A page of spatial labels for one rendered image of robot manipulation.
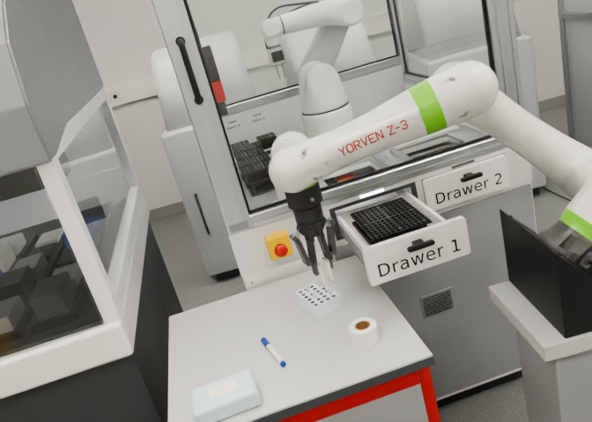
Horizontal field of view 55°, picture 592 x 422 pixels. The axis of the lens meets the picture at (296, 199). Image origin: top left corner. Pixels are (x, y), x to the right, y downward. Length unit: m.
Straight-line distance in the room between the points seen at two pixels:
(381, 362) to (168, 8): 1.05
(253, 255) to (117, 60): 3.35
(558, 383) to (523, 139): 0.57
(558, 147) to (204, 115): 0.93
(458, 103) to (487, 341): 1.19
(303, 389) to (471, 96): 0.74
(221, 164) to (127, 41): 3.29
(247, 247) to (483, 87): 0.88
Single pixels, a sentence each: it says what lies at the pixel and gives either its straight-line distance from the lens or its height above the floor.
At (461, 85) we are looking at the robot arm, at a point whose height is 1.32.
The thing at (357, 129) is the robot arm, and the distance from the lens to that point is 1.26.
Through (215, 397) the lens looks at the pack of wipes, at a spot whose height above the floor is 0.81.
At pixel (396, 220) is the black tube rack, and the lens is 1.68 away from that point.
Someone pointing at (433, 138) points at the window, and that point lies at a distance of 1.86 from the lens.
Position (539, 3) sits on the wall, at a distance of 5.48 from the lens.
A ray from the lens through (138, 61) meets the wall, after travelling 4.89.
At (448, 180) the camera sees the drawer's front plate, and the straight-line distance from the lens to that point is 1.88.
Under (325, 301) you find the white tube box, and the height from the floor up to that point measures 0.80.
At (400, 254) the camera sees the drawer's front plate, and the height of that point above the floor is 0.88.
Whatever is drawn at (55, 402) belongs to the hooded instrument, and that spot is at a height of 0.70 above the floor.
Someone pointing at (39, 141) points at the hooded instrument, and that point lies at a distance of 1.44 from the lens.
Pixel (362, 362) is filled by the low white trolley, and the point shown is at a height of 0.76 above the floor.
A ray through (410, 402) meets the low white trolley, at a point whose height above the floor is 0.64.
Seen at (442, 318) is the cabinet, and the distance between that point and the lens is 2.10.
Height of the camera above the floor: 1.60
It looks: 20 degrees down
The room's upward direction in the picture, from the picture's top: 15 degrees counter-clockwise
